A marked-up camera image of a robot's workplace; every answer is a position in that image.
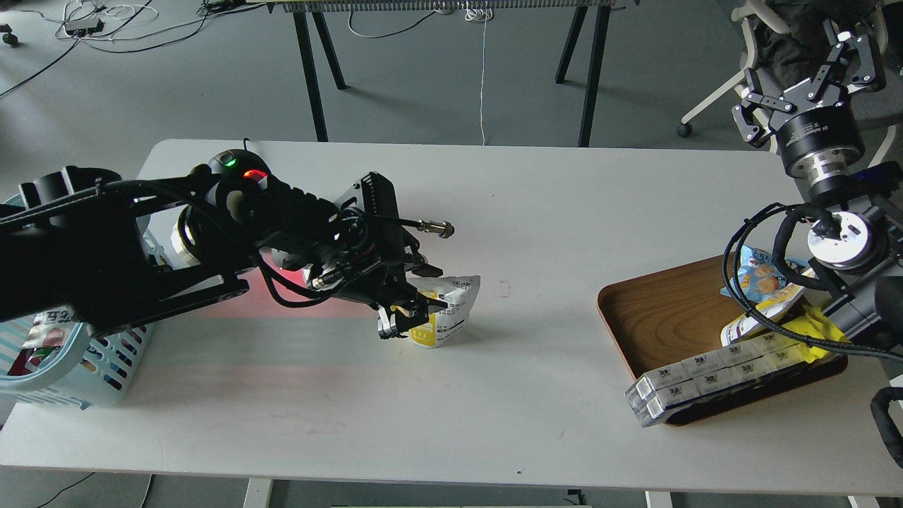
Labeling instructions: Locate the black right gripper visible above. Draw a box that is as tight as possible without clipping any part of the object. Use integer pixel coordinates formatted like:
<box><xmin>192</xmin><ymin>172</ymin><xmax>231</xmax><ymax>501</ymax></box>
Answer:
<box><xmin>732</xmin><ymin>20</ymin><xmax>886</xmax><ymax>205</ymax></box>

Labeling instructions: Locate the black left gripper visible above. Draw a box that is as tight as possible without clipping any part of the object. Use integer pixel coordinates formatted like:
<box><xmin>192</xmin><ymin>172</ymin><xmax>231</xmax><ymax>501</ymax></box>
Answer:
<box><xmin>303</xmin><ymin>234</ymin><xmax>449</xmax><ymax>339</ymax></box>

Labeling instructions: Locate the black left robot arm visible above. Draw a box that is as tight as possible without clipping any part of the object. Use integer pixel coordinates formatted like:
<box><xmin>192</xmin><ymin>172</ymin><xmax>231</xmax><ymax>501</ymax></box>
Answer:
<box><xmin>1</xmin><ymin>163</ymin><xmax>454</xmax><ymax>339</ymax></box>

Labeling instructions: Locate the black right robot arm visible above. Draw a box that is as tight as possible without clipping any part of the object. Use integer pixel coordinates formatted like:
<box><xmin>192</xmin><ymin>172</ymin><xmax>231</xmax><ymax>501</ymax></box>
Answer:
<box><xmin>729</xmin><ymin>20</ymin><xmax>901</xmax><ymax>361</ymax></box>

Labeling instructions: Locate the blue snack bag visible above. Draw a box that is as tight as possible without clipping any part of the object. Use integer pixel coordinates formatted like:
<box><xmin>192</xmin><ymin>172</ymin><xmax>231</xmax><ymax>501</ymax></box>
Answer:
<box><xmin>729</xmin><ymin>245</ymin><xmax>804</xmax><ymax>303</ymax></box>

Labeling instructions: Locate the yellow cartoon snack bag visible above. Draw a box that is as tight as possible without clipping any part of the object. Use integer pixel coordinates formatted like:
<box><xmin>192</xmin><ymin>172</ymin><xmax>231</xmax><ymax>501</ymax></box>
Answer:
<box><xmin>780</xmin><ymin>303</ymin><xmax>849</xmax><ymax>344</ymax></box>

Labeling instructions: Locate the long clear snack box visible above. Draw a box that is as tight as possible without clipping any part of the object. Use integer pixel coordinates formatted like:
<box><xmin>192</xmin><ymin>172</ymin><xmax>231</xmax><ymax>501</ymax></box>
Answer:
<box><xmin>624</xmin><ymin>332</ymin><xmax>811</xmax><ymax>428</ymax></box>

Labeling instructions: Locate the light blue plastic basket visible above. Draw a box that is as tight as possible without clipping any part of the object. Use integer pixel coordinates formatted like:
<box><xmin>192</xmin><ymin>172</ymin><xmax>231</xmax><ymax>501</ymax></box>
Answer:
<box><xmin>2</xmin><ymin>221</ymin><xmax>165</xmax><ymax>409</ymax></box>

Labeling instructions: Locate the red white snack bag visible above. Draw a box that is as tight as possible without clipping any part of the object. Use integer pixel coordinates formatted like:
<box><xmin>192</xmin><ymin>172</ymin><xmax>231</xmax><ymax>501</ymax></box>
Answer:
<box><xmin>2</xmin><ymin>308</ymin><xmax>76</xmax><ymax>377</ymax></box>

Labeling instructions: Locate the black barcode scanner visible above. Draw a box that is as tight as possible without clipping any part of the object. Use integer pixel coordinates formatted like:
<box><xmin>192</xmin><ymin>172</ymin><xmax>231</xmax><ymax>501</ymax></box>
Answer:
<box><xmin>207</xmin><ymin>137</ymin><xmax>272</xmax><ymax>183</ymax></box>

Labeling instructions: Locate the black table legs background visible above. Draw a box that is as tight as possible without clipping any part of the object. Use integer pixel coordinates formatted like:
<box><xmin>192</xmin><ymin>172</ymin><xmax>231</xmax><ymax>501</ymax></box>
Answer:
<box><xmin>291</xmin><ymin>1</ymin><xmax>614</xmax><ymax>147</ymax></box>

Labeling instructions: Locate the brown wooden tray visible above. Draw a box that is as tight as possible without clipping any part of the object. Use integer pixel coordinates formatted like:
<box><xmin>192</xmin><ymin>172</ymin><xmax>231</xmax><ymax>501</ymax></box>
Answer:
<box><xmin>596</xmin><ymin>256</ymin><xmax>848</xmax><ymax>425</ymax></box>

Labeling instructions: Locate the black camera box left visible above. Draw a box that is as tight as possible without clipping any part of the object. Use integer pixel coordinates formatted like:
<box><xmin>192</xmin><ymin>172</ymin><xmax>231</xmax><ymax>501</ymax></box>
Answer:
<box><xmin>341</xmin><ymin>171</ymin><xmax>404</xmax><ymax>266</ymax></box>

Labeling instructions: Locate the white hanging cable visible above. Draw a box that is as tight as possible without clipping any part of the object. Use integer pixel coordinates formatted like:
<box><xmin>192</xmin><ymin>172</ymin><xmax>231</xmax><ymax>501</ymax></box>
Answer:
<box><xmin>466</xmin><ymin>7</ymin><xmax>495</xmax><ymax>145</ymax></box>

